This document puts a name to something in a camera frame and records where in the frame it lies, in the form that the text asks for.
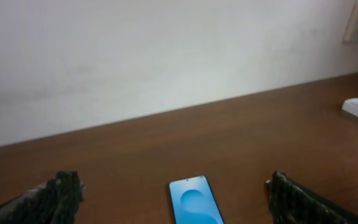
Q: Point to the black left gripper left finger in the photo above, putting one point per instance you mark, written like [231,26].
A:
[54,201]

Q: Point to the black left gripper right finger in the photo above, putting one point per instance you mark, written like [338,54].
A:
[292,203]

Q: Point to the blue Galaxy smartphone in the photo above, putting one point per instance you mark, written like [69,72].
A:
[193,202]

